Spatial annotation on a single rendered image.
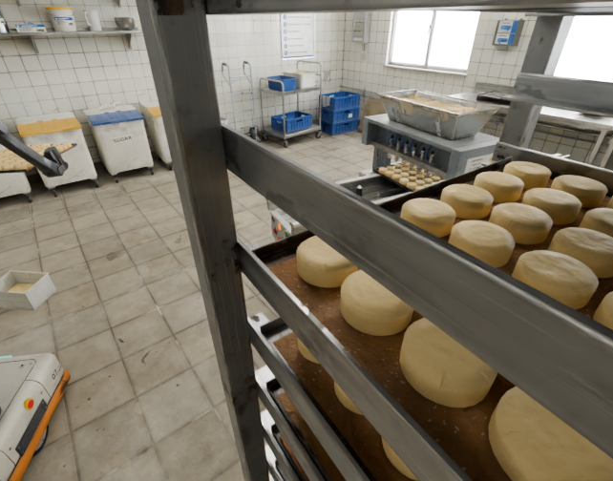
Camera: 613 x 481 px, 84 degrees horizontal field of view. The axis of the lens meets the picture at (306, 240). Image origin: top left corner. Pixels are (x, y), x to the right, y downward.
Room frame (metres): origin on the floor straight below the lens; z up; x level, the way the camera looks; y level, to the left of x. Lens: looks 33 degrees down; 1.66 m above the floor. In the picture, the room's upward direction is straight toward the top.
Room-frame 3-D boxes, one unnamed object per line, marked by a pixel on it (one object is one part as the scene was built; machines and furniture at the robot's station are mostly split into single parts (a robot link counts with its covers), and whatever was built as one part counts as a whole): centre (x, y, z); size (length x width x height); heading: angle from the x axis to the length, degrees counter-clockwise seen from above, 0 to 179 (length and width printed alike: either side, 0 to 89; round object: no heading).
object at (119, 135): (4.17, 2.29, 0.38); 0.64 x 0.54 x 0.77; 37
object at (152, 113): (4.57, 1.77, 0.38); 0.64 x 0.54 x 0.77; 35
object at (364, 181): (2.02, -0.69, 0.87); 2.01 x 0.03 x 0.07; 118
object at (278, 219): (1.44, 0.12, 0.77); 0.24 x 0.04 x 0.14; 28
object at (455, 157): (1.84, -0.65, 1.01); 0.72 x 0.33 x 0.34; 28
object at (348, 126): (6.13, -0.57, 0.10); 0.60 x 0.40 x 0.20; 125
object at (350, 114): (6.13, -0.57, 0.30); 0.60 x 0.40 x 0.20; 127
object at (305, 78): (5.73, 0.10, 0.90); 0.44 x 0.36 x 0.20; 46
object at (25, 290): (1.80, 1.99, 0.08); 0.30 x 0.22 x 0.16; 84
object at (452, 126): (1.84, -0.65, 1.25); 0.56 x 0.29 x 0.14; 28
